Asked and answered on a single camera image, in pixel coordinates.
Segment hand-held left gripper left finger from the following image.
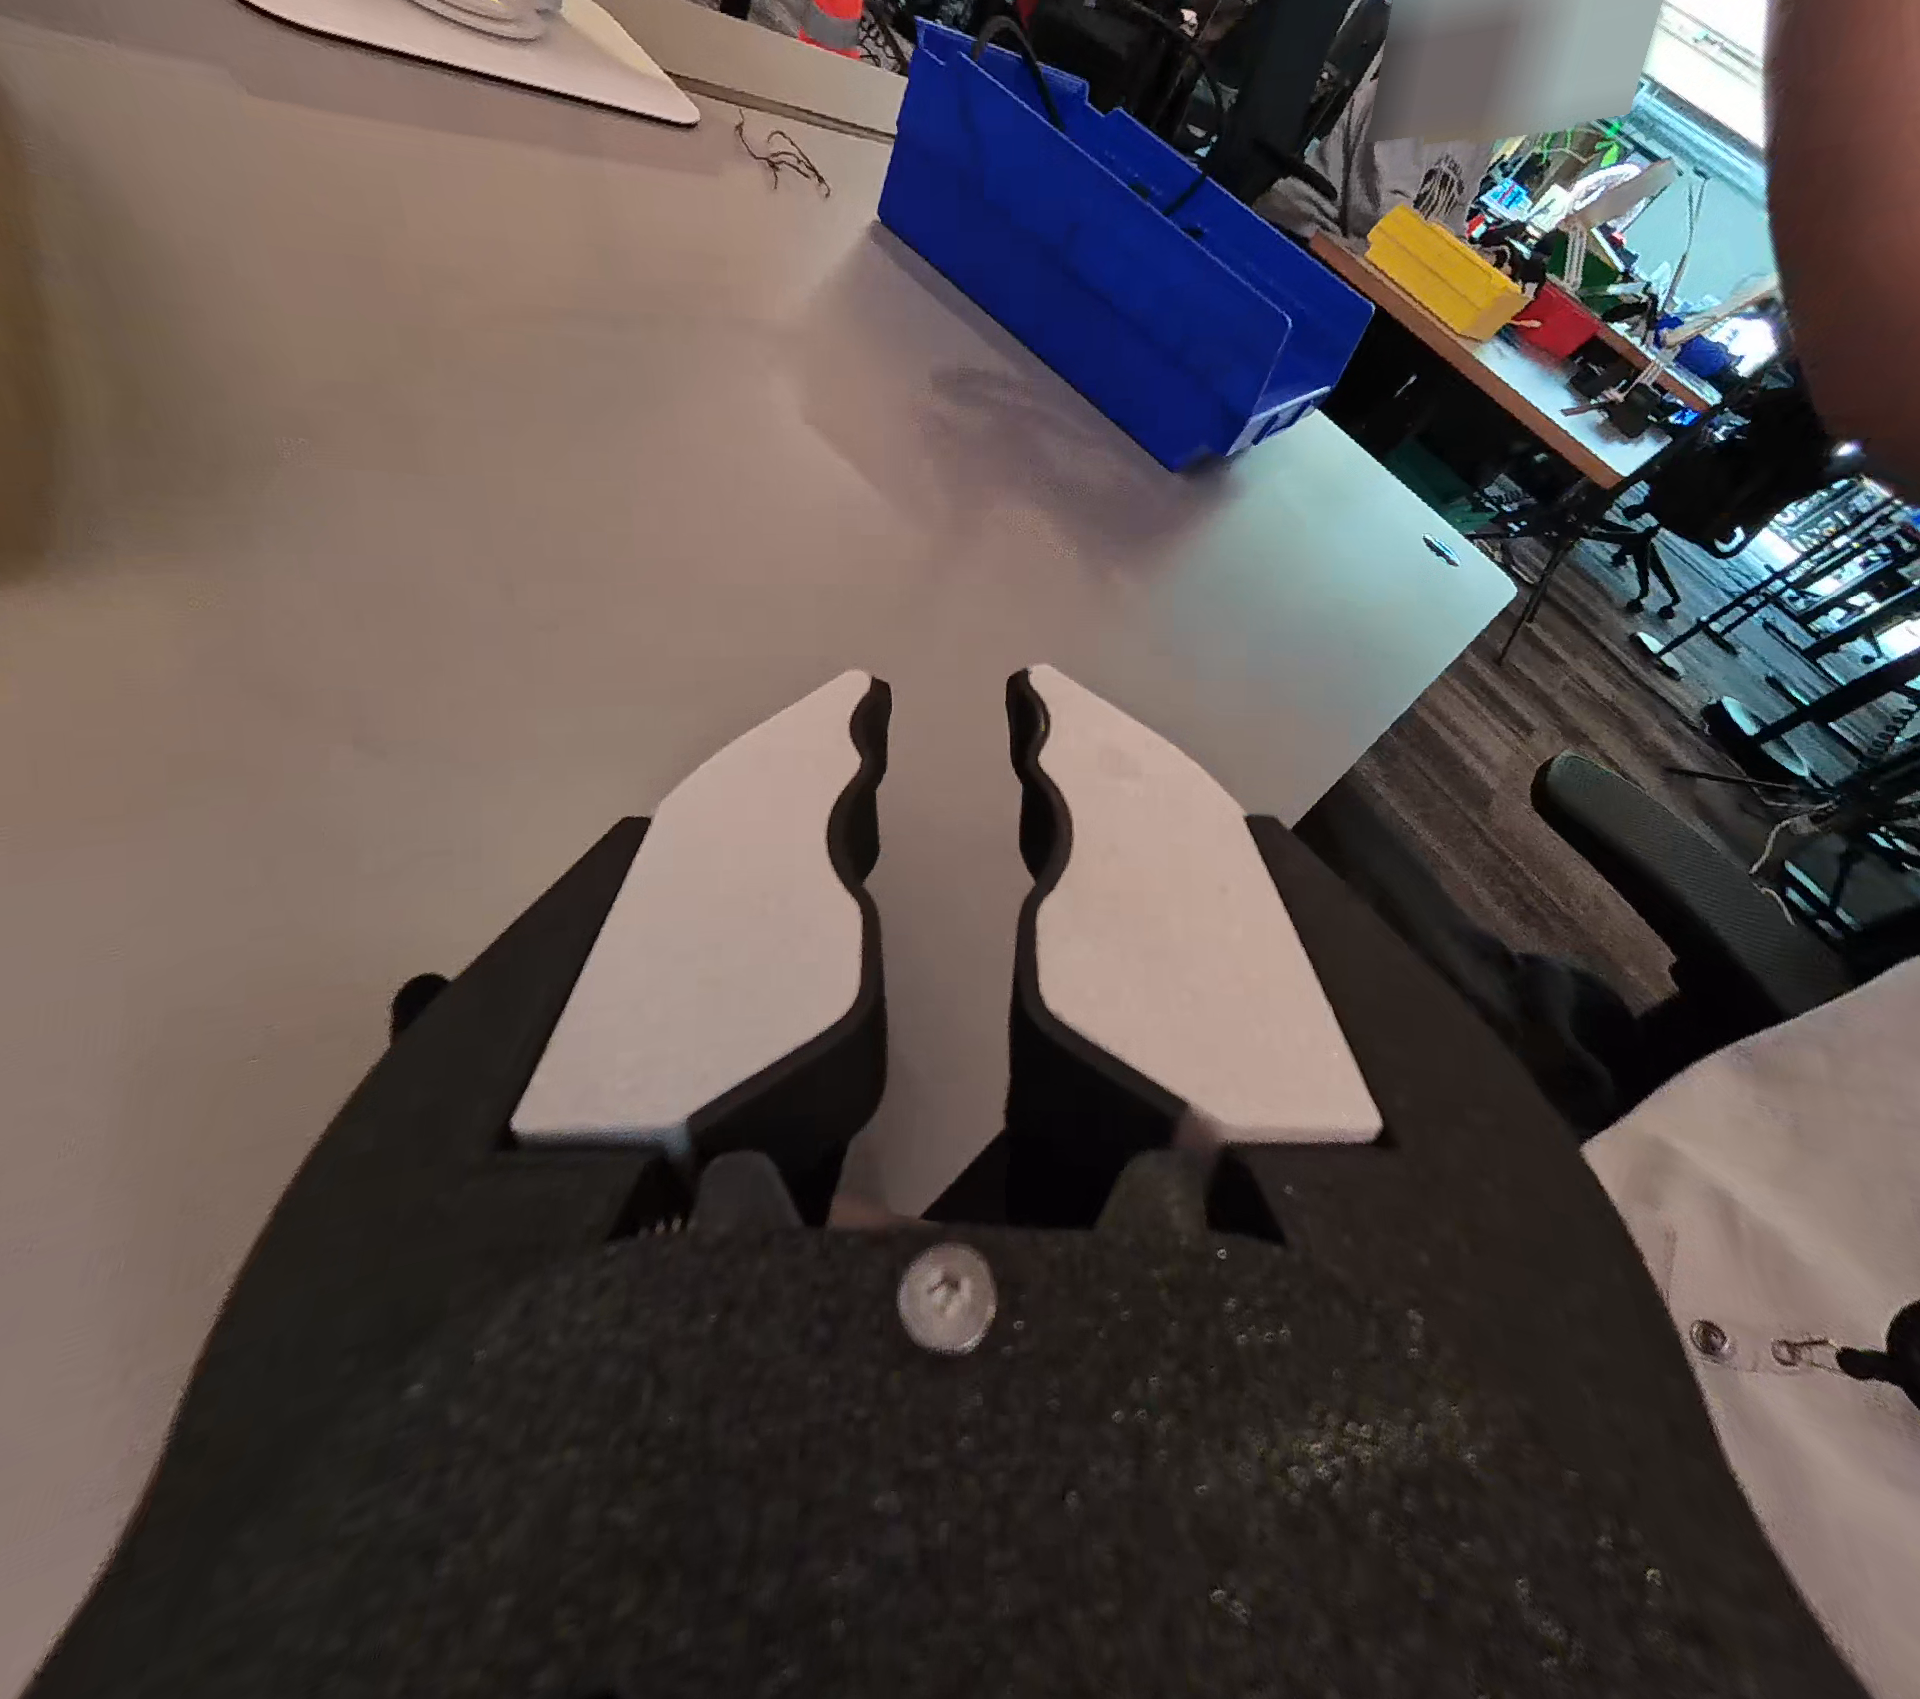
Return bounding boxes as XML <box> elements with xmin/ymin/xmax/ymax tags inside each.
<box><xmin>506</xmin><ymin>667</ymin><xmax>896</xmax><ymax>1226</ymax></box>

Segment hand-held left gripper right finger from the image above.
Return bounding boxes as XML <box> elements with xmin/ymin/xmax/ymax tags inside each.
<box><xmin>930</xmin><ymin>663</ymin><xmax>1385</xmax><ymax>1231</ymax></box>

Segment blue plastic bin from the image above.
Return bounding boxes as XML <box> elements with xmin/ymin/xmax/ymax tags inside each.
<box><xmin>876</xmin><ymin>20</ymin><xmax>1376</xmax><ymax>473</ymax></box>

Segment person's right forearm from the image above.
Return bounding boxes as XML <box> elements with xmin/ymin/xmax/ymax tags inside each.
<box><xmin>1770</xmin><ymin>0</ymin><xmax>1920</xmax><ymax>460</ymax></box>

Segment wooden desk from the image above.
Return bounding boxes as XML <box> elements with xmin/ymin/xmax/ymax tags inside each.
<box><xmin>1312</xmin><ymin>225</ymin><xmax>1717</xmax><ymax>492</ymax></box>

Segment person's white shirt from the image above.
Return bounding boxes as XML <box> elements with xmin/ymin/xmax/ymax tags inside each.
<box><xmin>1582</xmin><ymin>965</ymin><xmax>1920</xmax><ymax>1699</ymax></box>

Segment red plastic bin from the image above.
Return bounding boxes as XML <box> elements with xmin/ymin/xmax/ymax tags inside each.
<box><xmin>1511</xmin><ymin>279</ymin><xmax>1606</xmax><ymax>358</ymax></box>

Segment yellow plastic bin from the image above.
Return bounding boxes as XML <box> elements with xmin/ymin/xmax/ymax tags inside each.
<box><xmin>1366</xmin><ymin>202</ymin><xmax>1535</xmax><ymax>342</ymax></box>

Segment thin dark thread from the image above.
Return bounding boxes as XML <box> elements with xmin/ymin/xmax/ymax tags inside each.
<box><xmin>731</xmin><ymin>113</ymin><xmax>827</xmax><ymax>197</ymax></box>

